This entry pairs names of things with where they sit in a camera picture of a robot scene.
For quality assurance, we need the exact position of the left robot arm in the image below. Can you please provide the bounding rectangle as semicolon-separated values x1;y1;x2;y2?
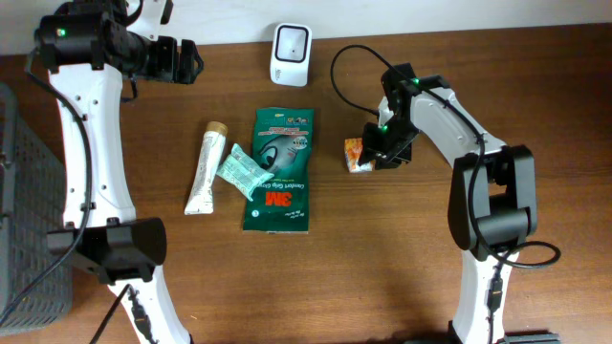
34;1;204;343

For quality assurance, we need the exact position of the green 3M gloves packet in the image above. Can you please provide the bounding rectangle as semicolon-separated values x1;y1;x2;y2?
243;108;315;234

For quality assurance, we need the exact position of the grey plastic mesh basket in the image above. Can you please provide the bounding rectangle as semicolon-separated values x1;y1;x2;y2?
1;83;73;336

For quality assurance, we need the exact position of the white cream tube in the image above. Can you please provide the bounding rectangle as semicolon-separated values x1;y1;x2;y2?
184;121;228;215

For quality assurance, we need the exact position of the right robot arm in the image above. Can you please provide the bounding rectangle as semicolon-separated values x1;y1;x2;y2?
358;63;558;343

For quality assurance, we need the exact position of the white barcode scanner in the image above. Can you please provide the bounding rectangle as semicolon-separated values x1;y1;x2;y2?
270;23;313;87

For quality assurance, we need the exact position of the teal tissue packet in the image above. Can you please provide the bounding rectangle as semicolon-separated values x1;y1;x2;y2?
216;143;273;202

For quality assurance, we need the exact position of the orange tissue pack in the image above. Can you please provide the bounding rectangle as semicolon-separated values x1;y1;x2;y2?
344;138;374;173

